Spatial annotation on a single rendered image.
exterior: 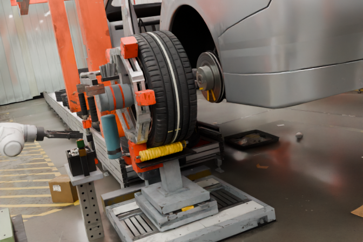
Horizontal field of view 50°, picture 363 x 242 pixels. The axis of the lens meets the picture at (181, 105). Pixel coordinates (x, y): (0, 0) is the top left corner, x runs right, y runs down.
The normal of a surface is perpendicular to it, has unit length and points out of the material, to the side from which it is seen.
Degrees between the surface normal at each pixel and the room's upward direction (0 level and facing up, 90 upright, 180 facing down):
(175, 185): 90
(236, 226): 90
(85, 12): 90
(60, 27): 90
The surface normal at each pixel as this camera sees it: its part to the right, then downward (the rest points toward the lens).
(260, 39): -0.90, 0.21
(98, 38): 0.38, 0.08
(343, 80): 0.16, 0.29
